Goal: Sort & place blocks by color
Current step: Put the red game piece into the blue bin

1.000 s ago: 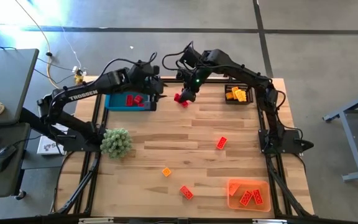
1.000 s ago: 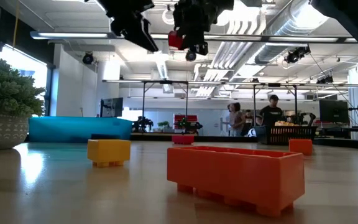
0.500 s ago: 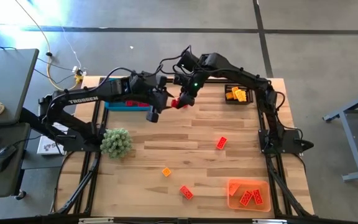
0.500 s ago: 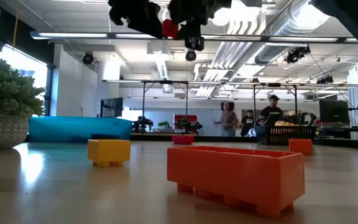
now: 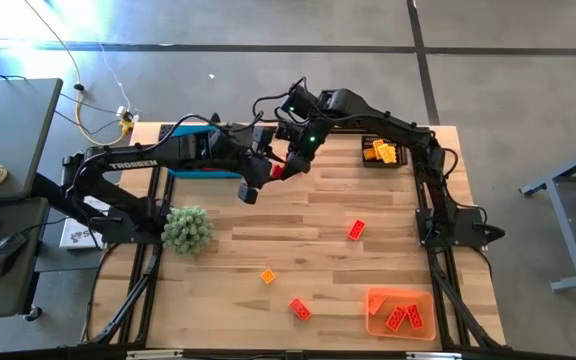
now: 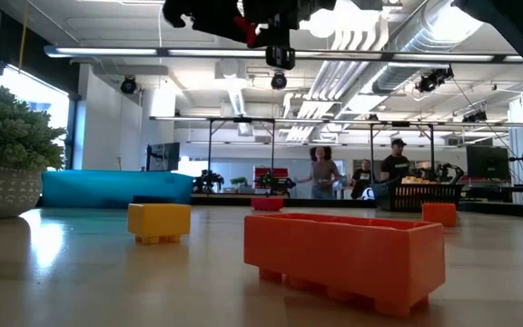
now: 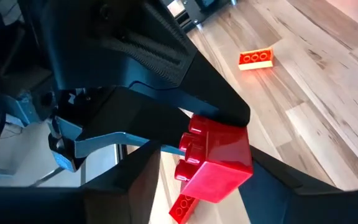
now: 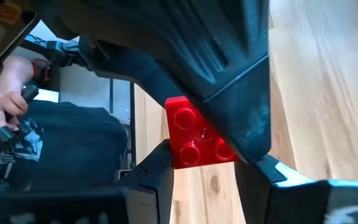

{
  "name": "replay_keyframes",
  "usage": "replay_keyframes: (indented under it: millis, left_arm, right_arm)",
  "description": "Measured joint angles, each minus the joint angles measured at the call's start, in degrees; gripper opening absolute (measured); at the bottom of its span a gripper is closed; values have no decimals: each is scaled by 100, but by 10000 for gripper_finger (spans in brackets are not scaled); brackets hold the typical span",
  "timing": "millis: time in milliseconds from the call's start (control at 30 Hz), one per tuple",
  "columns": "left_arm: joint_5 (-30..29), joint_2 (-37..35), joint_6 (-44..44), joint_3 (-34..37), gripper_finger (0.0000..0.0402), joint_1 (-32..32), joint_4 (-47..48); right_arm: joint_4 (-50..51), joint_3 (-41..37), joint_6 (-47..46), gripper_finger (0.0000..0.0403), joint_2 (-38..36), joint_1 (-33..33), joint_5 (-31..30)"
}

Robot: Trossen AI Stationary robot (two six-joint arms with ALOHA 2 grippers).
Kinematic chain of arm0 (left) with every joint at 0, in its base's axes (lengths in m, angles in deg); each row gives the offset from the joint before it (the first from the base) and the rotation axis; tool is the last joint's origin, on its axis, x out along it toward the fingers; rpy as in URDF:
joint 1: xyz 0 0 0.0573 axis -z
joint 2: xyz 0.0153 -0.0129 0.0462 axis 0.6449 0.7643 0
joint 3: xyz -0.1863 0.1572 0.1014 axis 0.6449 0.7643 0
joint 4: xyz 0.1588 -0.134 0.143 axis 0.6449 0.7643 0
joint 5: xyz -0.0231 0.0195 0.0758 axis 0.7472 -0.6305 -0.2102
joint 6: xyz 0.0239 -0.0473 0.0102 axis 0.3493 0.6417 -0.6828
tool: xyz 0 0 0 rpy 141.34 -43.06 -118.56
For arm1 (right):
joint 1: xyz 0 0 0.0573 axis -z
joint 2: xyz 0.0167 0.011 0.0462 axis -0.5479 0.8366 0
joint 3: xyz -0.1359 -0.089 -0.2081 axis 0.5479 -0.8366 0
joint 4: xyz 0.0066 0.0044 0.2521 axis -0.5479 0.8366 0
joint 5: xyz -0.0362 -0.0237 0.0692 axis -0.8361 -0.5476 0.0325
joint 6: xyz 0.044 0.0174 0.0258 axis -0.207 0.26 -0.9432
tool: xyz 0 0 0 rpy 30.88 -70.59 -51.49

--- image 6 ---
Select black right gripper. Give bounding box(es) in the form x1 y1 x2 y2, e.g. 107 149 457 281
242 0 338 46

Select red toy brick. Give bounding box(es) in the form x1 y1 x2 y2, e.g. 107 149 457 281
251 196 285 213

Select small yellow-orange toy brick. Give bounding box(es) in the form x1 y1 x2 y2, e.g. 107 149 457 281
126 203 192 246

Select orange toy brick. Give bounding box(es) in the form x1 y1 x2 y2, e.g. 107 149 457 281
242 213 447 318
421 202 459 228

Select black ceiling spotlight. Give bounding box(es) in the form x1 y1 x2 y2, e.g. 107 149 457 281
120 75 138 95
270 71 289 91

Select long white light bar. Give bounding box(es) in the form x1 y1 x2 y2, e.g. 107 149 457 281
43 44 523 64

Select white ceiling pipes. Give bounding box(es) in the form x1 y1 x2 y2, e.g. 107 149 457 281
283 13 392 143

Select distant white light bar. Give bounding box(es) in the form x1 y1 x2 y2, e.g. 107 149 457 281
148 114 523 129

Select black computer monitor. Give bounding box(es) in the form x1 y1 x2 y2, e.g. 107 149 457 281
145 141 182 173
465 144 511 181

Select black track light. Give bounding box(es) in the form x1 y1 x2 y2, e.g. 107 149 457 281
414 66 455 94
461 108 488 124

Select bright large window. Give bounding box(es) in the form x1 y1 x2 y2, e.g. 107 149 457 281
0 63 70 172

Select red background board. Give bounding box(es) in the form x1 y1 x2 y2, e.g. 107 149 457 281
252 166 290 190

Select person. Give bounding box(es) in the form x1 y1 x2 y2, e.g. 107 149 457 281
380 137 412 183
294 145 343 200
350 158 374 200

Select blue plastic bin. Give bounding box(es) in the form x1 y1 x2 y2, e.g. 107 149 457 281
41 169 195 211

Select potted green succulent plant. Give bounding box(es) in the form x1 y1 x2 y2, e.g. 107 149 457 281
0 84 68 221

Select black slatted basket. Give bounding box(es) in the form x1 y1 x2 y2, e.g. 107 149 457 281
386 180 465 213

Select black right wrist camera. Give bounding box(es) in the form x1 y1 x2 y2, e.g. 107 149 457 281
264 44 297 71

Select black background station frame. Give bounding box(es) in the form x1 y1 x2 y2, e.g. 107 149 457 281
369 121 436 183
206 116 277 183

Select silver ventilation duct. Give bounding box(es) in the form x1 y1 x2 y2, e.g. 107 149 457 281
370 0 485 95

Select yellow hanging strap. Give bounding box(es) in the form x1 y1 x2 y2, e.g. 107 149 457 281
17 0 30 70

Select black aluminium table frame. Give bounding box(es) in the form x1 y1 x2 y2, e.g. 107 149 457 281
190 193 523 221

